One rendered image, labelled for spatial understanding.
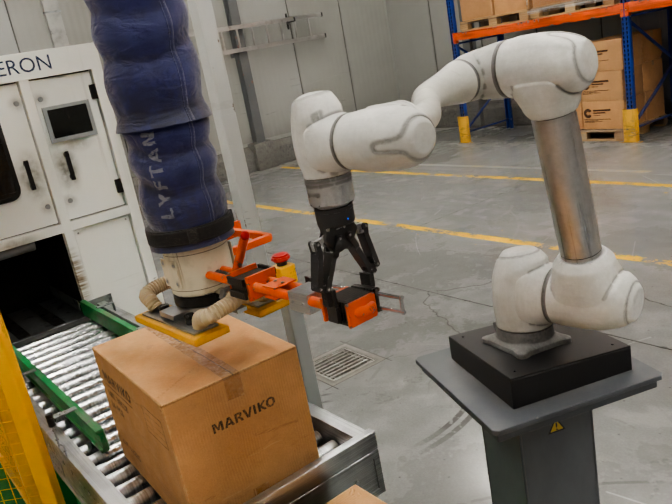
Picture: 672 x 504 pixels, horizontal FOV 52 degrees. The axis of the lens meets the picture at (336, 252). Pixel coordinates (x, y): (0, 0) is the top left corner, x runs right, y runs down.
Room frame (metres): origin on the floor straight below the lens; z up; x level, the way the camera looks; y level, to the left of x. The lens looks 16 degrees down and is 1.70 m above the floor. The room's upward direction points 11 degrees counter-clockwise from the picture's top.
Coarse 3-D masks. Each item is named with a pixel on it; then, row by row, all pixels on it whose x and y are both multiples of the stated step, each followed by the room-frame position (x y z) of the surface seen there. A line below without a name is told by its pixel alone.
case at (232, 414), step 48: (144, 336) 2.06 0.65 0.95; (240, 336) 1.91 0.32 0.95; (144, 384) 1.70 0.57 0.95; (192, 384) 1.64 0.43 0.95; (240, 384) 1.67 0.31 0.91; (288, 384) 1.74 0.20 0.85; (144, 432) 1.75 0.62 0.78; (192, 432) 1.58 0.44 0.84; (240, 432) 1.65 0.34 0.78; (288, 432) 1.72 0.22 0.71; (192, 480) 1.57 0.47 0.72; (240, 480) 1.63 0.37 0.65
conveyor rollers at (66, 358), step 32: (32, 352) 3.27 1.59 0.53; (64, 352) 3.19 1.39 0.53; (32, 384) 2.84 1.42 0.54; (64, 384) 2.76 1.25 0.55; (96, 384) 2.73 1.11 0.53; (64, 416) 2.47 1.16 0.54; (96, 416) 2.39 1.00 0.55; (96, 448) 2.18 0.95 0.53; (320, 448) 1.88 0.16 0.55; (128, 480) 1.91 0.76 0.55
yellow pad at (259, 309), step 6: (270, 300) 1.71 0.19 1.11; (282, 300) 1.71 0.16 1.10; (288, 300) 1.72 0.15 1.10; (252, 306) 1.70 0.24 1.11; (258, 306) 1.69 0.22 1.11; (264, 306) 1.69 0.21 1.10; (270, 306) 1.68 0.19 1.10; (276, 306) 1.69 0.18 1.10; (282, 306) 1.70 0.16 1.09; (246, 312) 1.71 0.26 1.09; (252, 312) 1.68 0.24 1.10; (258, 312) 1.66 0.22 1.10; (264, 312) 1.67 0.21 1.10; (270, 312) 1.68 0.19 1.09
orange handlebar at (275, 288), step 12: (252, 240) 1.91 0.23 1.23; (264, 240) 1.93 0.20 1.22; (216, 276) 1.64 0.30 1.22; (252, 288) 1.51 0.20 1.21; (264, 288) 1.48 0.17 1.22; (276, 288) 1.44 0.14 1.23; (288, 288) 1.47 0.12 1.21; (276, 300) 1.44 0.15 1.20; (312, 300) 1.34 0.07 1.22; (360, 312) 1.24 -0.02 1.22; (372, 312) 1.25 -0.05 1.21
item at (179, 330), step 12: (144, 312) 1.82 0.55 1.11; (156, 312) 1.78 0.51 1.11; (192, 312) 1.66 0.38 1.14; (144, 324) 1.76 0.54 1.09; (156, 324) 1.71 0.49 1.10; (168, 324) 1.67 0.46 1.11; (180, 324) 1.66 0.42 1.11; (216, 324) 1.61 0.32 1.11; (180, 336) 1.60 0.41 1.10; (192, 336) 1.57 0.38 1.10; (204, 336) 1.56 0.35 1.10; (216, 336) 1.58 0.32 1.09
